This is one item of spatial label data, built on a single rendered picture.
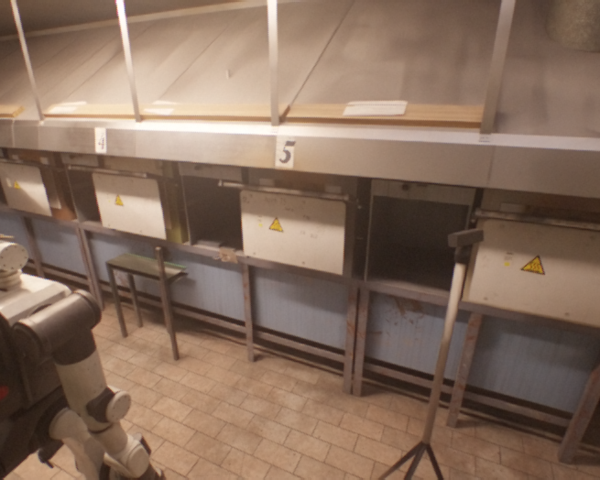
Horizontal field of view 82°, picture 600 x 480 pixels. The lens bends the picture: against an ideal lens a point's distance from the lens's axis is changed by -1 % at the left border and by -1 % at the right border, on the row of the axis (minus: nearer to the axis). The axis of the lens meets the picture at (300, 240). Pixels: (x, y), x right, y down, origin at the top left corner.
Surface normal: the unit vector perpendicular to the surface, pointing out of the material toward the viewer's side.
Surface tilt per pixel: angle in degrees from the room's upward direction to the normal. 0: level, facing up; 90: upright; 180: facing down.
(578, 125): 33
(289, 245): 90
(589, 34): 90
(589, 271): 90
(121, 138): 80
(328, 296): 90
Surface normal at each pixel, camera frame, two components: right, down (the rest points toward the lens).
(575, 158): -0.40, 0.17
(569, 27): -0.90, 0.17
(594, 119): -0.22, -0.59
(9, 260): 0.93, 0.13
